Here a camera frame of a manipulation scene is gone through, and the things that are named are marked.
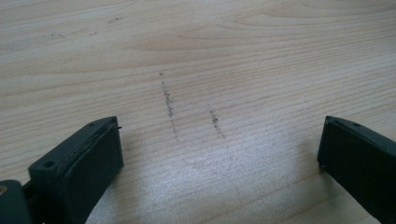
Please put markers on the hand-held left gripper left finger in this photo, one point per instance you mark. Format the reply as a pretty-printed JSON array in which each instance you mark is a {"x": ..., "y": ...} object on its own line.
[{"x": 84, "y": 168}]

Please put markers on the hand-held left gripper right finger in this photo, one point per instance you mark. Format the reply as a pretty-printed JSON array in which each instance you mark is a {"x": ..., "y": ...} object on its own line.
[{"x": 358, "y": 158}]

